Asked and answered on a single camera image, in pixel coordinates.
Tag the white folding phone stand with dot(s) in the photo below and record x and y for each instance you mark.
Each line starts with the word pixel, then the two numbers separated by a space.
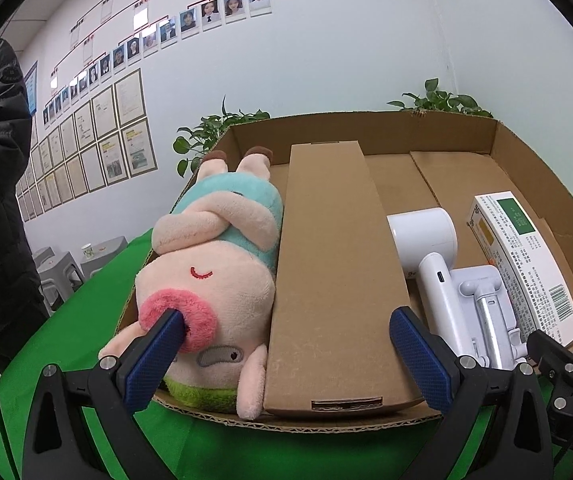
pixel 476 285

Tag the large potted green plant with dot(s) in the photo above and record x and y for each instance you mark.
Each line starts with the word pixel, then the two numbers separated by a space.
pixel 206 132

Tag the green tablecloth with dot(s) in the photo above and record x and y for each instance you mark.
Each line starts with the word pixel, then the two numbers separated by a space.
pixel 91 315

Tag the grey plastic stool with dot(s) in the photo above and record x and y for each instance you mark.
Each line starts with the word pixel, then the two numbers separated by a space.
pixel 109 255
pixel 44 255
pixel 61 275

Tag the white hair dryer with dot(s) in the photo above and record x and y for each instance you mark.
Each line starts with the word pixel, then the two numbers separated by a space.
pixel 421 235

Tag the white green-label medicine box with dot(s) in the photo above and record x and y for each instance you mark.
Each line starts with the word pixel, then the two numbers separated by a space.
pixel 516 260

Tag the small potted green plant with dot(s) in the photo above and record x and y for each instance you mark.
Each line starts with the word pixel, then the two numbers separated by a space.
pixel 441 100

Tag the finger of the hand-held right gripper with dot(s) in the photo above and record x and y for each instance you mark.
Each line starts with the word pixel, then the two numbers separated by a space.
pixel 554 355

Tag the long cardboard box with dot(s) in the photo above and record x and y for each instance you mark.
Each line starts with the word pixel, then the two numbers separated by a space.
pixel 336 260

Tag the pink pig plush toy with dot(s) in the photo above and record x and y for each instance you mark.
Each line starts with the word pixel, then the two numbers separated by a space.
pixel 216 280

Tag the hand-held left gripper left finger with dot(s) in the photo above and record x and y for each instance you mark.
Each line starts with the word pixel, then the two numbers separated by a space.
pixel 151 365

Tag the wall chart of staff photos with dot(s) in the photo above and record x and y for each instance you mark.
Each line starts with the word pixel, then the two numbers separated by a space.
pixel 206 12

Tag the white paper cup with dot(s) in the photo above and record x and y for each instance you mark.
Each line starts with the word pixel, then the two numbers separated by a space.
pixel 86 251

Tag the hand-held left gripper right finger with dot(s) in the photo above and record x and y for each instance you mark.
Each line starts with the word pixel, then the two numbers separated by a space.
pixel 419 360

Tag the tall blue wall notice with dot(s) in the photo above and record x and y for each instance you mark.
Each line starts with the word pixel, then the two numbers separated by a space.
pixel 31 87

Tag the wall of framed certificates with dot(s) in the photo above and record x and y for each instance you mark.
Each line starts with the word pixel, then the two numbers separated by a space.
pixel 116 150

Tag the cardboard tray box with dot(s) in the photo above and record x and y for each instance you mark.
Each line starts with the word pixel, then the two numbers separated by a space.
pixel 396 175

